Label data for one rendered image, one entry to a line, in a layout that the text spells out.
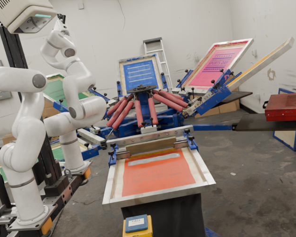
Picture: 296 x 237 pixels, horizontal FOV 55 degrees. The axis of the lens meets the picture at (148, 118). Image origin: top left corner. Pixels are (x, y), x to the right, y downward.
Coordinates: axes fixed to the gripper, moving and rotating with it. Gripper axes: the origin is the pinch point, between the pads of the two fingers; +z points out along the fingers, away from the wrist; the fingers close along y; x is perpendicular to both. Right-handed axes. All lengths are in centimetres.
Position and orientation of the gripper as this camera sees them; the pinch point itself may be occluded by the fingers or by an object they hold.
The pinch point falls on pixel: (57, 23)
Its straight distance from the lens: 170.4
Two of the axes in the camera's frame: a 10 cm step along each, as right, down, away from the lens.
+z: -3.9, -7.0, 5.9
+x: 8.1, 0.4, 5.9
